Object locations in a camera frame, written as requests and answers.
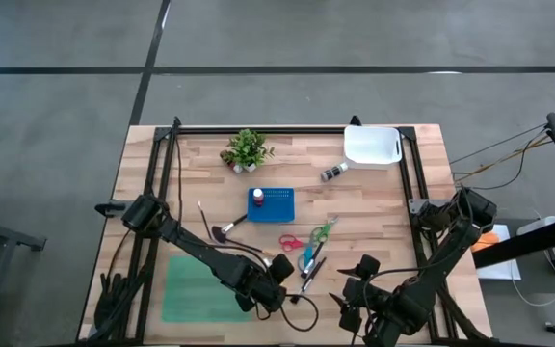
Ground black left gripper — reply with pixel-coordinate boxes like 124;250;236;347
233;254;296;314

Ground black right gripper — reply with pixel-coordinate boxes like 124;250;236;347
329;254;405;338

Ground orange-tipped gold ferrule paintbrush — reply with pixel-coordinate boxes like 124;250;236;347
222;235;278;257

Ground red scissors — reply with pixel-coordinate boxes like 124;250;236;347
278;233;306;254

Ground grey-bristle paintbrush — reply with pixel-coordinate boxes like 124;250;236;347
300;240;327;280

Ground fan paintbrush silver ferrule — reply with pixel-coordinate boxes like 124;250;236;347
211;213;250;245

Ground teal translucent plastic bin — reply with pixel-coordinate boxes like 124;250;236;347
161;254;254;323

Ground green scissors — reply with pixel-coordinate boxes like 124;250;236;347
308;215;340;245

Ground thin white-tipped paintbrush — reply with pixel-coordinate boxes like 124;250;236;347
197;200;215;241

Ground black paint bottle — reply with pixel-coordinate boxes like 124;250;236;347
319;162;350;183

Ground blue slotted plastic basket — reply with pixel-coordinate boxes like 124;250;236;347
247;187;297;224

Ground orange object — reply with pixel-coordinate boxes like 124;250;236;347
469;230;500;254

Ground green plant in white pot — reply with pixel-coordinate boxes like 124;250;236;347
219;128;277;174

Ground white paper sheet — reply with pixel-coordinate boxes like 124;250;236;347
475;223;523;281

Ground white plastic bin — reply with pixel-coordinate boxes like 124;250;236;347
342;124;403;171

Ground white device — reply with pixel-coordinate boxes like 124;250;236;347
516;215;555;237

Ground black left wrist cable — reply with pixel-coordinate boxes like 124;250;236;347
252;291;320;333

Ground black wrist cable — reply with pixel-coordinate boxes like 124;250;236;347
252;291;320;333
361;219;471;334

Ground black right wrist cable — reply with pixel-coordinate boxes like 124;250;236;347
361;219;471;334

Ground black cable bundle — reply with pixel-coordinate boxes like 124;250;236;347
92;272;132;338

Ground black metal desk frame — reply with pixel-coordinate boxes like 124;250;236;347
472;106;555;338

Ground yellow and black cables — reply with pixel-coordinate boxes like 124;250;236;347
449;122;551;192

